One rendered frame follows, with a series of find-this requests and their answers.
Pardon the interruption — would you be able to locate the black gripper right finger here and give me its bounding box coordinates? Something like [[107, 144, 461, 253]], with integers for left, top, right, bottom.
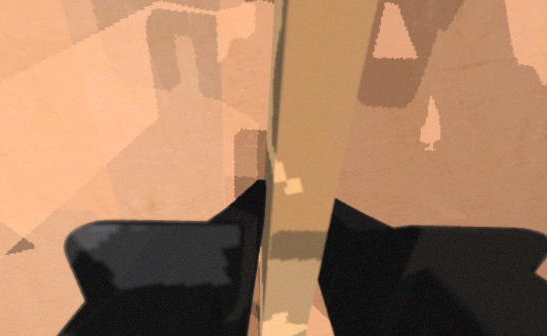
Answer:
[[317, 198, 547, 336]]

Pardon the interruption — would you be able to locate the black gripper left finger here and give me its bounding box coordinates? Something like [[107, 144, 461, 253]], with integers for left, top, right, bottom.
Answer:
[[63, 179, 266, 336]]

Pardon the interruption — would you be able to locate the long tan wooden rail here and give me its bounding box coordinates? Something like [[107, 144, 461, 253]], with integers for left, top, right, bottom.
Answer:
[[260, 0, 378, 336]]

